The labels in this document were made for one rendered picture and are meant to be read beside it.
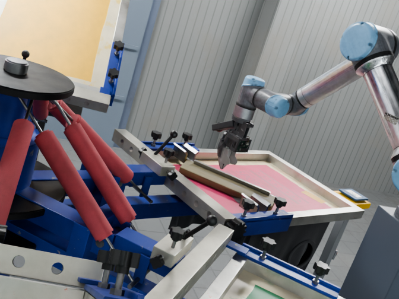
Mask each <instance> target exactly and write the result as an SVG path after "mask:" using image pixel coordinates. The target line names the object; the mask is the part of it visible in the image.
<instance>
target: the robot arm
mask: <svg viewBox="0 0 399 299"><path fill-rule="evenodd" d="M340 51H341V54H342V55H343V56H344V57H345V58H346V60H345V61H343V62H342V63H340V64H338V65H337V66H335V67H333V68H332V69H330V70H329V71H327V72H326V73H324V74H322V75H321V76H319V77H318V78H316V79H314V80H313V81H311V82H309V83H308V84H306V85H304V86H303V87H302V88H300V89H298V90H296V91H295V92H293V93H291V94H283V93H275V92H272V91H270V90H268V89H266V88H264V87H265V81H264V80H263V79H261V78H258V77H255V76H252V75H247V76H246V77H245V79H244V81H243V84H242V85H241V89H240V93H239V96H238V98H237V102H236V104H235V108H234V110H233V115H232V120H229V121H225V122H218V123H215V124H212V130H213V131H217V132H222V131H225V130H227V131H225V133H223V136H222V137H221V138H220V142H219V143H218V147H217V156H218V164H219V167H220V169H224V168H225V166H227V165H229V164H233V165H236V164H237V162H238V161H237V159H236V157H235V155H236V153H237V152H248V150H249V147H250V145H251V142H252V139H251V138H249V137H248V136H247V135H248V132H249V128H253V127H254V124H253V123H251V120H252V119H253V116H254V113H255V111H256V108H257V109H260V110H262V111H263V112H265V113H267V114H268V115H270V116H272V117H275V118H282V117H283V116H285V115H292V116H301V115H304V114H305V113H306V112H307V111H308V110H309V108H310V107H311V106H313V105H314V104H316V103H318V102H320V101H321V100H323V99H325V98H327V97H328V96H330V95H332V94H334V93H335V92H337V91H338V90H340V89H342V88H344V87H345V86H347V85H349V84H351V83H352V82H354V81H356V80H357V79H359V78H361V77H363V78H364V79H365V82H366V85H367V86H368V89H369V92H370V94H371V96H372V99H373V102H374V104H375V107H376V109H377V111H378V114H379V117H380V118H381V121H382V124H383V126H384V129H385V131H386V133H387V136H388V139H389V141H390V143H391V146H392V148H393V151H394V152H393V154H392V156H391V161H392V163H393V170H392V181H393V184H394V186H395V187H396V189H397V190H398V191H399V80H398V78H397V75H396V73H395V71H394V68H393V66H392V64H393V62H394V60H395V59H396V57H397V56H398V54H399V38H398V36H397V35H396V34H395V33H394V32H393V31H392V30H390V29H388V28H385V27H381V26H378V25H375V24H373V23H370V22H364V21H359V22H356V23H353V24H352V25H350V26H349V27H347V28H346V30H345V31H344V33H343V35H342V37H341V39H340ZM226 146H227V147H228V148H226Z"/></svg>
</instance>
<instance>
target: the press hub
mask: <svg viewBox="0 0 399 299"><path fill-rule="evenodd" d="M74 89H75V85H74V83H73V82H72V81H71V80H70V79H69V78H68V77H67V76H65V75H64V74H62V73H60V72H58V71H56V70H54V69H52V68H49V67H47V66H44V65H41V64H39V63H35V62H32V61H28V60H25V59H20V58H16V57H13V56H7V55H0V161H1V158H2V155H3V152H4V149H5V146H6V143H7V140H8V137H9V135H10V132H11V128H12V125H13V123H14V121H15V120H17V119H23V118H24V114H25V111H26V110H25V108H24V106H23V105H22V103H21V101H20V100H19V98H22V99H23V100H24V102H25V104H26V105H27V100H28V99H31V100H44V101H52V100H63V99H66V98H68V97H70V96H72V95H73V93H74ZM36 136H37V133H35V131H33V135H32V137H31V141H30V145H29V148H28V151H27V155H26V159H25V162H24V165H23V169H22V171H21V175H20V179H19V181H18V185H17V188H16V191H19V190H23V189H25V188H27V187H31V188H33V189H35V190H37V191H39V192H41V193H43V194H45V195H47V196H49V197H51V198H54V199H56V200H57V201H60V202H62V203H63V202H64V199H65V195H66V192H65V190H64V189H63V187H62V185H61V184H60V182H59V180H45V181H31V180H32V177H33V172H34V170H52V169H51V168H49V167H48V166H46V165H44V164H43V163H41V162H39V161H36V158H37V153H38V150H39V148H38V146H37V145H36V143H35V141H34V140H35V139H36V138H35V137H36ZM44 214H45V209H44V208H43V207H41V206H39V205H37V204H35V203H33V202H31V201H29V200H27V199H25V198H23V197H21V196H19V195H17V194H15V195H14V199H13V201H12V205H11V209H10V211H9V215H8V219H7V222H6V225H7V223H8V222H9V221H13V220H25V219H30V218H36V217H40V216H43V215H44ZM2 244H7V245H12V246H17V247H23V248H27V249H33V250H35V249H36V244H34V243H32V242H30V241H29V240H27V239H25V238H23V237H21V236H19V235H17V234H16V233H13V232H12V231H10V230H7V233H6V236H5V240H4V243H2Z"/></svg>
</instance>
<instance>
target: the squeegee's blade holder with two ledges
mask: <svg viewBox="0 0 399 299"><path fill-rule="evenodd" d="M194 164H196V165H199V166H201V167H203V168H206V169H208V170H211V171H213V172H215V173H217V174H220V175H222V176H224V177H227V178H229V179H232V180H234V181H236V182H238V183H241V184H243V185H245V186H248V187H250V188H253V189H255V190H257V191H259V192H262V193H264V194H266V195H270V193H271V192H270V191H268V190H265V189H263V188H261V187H259V186H256V185H253V184H252V183H249V182H247V181H244V180H242V179H240V178H238V177H235V176H232V175H231V174H228V173H225V172H223V171H221V170H219V169H216V168H214V167H212V166H209V165H207V164H204V163H202V162H200V161H197V160H194Z"/></svg>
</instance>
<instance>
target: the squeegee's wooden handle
mask: <svg viewBox="0 0 399 299"><path fill-rule="evenodd" d="M179 172H180V173H181V174H183V175H184V176H187V177H190V178H192V179H194V180H196V181H198V182H201V183H203V184H205V185H207V186H210V187H213V188H215V189H217V190H219V191H221V192H224V193H226V194H228V195H230V196H233V197H236V198H242V195H241V194H242V193H244V194H245V195H246V196H247V197H249V198H251V195H252V194H253V193H256V194H258V195H259V196H260V197H262V198H263V199H265V200H266V201H267V202H269V203H270V204H271V205H270V206H269V207H268V209H267V211H270V210H272V208H273V206H274V204H275V203H274V199H275V196H272V195H266V194H264V193H262V192H259V191H257V190H255V189H253V188H250V187H248V186H245V185H243V184H241V183H238V182H236V181H234V180H232V179H229V178H227V177H224V176H222V175H220V174H217V173H215V172H213V171H211V170H208V169H206V168H203V167H201V166H199V165H196V164H194V162H193V161H190V160H186V161H185V162H184V163H183V164H182V165H181V166H180V169H179Z"/></svg>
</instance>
